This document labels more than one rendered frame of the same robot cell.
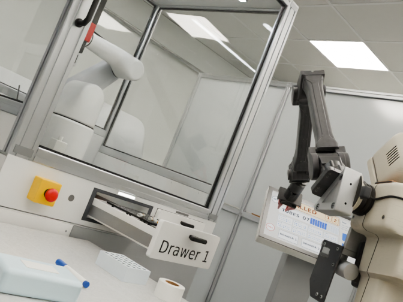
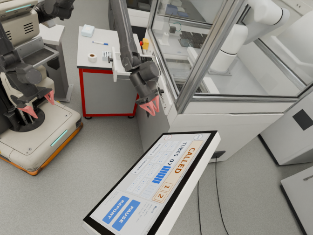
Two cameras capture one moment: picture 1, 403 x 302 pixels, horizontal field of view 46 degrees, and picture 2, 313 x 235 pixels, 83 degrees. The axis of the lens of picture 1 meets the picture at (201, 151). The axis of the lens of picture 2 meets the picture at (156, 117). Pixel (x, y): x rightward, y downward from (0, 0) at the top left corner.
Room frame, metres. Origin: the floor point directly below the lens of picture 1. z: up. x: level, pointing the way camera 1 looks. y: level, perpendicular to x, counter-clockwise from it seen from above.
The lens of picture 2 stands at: (2.25, -0.94, 1.71)
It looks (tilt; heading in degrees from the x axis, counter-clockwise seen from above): 49 degrees down; 109
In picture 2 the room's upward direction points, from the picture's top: 22 degrees clockwise
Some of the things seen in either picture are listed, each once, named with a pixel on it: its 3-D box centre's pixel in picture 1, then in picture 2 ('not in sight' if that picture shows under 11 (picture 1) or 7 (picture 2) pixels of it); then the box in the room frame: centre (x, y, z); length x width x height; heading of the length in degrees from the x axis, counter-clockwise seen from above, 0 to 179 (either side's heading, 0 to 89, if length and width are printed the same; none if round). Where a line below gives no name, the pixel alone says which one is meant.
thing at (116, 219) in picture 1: (140, 226); (140, 66); (1.61, 0.10, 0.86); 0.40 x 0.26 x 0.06; 49
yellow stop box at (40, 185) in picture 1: (45, 191); (145, 44); (1.43, 0.38, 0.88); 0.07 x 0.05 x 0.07; 139
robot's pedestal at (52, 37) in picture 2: not in sight; (52, 65); (0.69, -0.11, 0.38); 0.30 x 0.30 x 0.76; 43
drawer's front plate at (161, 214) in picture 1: (177, 229); (163, 94); (1.92, -0.03, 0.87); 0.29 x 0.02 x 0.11; 139
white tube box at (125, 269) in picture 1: (122, 267); (109, 56); (1.29, 0.08, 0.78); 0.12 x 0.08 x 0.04; 47
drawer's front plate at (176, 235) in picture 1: (185, 245); (113, 63); (1.47, -0.06, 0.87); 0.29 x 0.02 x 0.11; 139
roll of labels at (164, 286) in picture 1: (169, 290); (92, 57); (1.23, -0.05, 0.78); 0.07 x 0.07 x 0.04
